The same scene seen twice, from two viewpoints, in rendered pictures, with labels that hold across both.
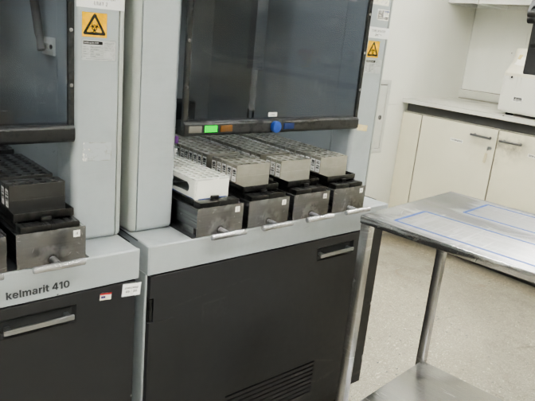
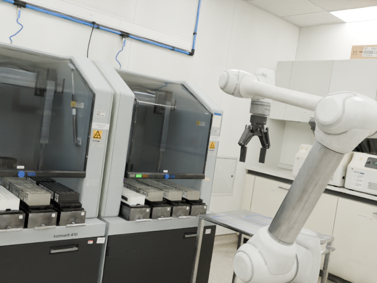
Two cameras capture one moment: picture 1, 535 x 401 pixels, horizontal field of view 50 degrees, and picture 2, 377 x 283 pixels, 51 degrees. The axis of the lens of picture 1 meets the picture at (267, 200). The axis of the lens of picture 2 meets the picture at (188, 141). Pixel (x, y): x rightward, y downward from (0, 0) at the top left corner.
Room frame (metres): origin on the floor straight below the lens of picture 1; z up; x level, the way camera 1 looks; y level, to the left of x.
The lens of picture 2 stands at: (-0.88, -0.12, 1.33)
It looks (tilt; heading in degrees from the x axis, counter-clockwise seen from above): 3 degrees down; 0
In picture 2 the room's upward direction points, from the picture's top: 8 degrees clockwise
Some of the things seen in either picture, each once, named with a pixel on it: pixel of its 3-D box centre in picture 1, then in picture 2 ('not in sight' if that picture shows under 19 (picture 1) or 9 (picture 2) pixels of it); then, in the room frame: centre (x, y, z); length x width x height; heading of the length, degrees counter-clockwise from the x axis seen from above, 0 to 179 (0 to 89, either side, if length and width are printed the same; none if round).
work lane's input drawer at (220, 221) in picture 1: (153, 183); (111, 199); (1.55, 0.32, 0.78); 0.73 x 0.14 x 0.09; 42
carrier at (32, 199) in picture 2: not in sight; (38, 199); (1.01, 0.58, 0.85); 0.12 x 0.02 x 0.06; 133
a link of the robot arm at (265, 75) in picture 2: not in sight; (261, 84); (0.88, -0.40, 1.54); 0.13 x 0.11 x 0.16; 125
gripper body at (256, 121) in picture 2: not in sight; (257, 125); (0.89, -0.41, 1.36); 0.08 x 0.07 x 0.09; 132
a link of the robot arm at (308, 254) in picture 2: not in sight; (298, 256); (0.65, -0.60, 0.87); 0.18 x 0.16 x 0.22; 125
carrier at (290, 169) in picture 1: (293, 169); (174, 196); (1.58, -0.06, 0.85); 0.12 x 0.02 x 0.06; 131
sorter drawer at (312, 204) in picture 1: (240, 174); (151, 197); (1.76, 0.09, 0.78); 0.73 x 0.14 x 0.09; 42
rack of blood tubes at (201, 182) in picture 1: (180, 176); (124, 195); (1.45, 0.23, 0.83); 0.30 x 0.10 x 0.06; 42
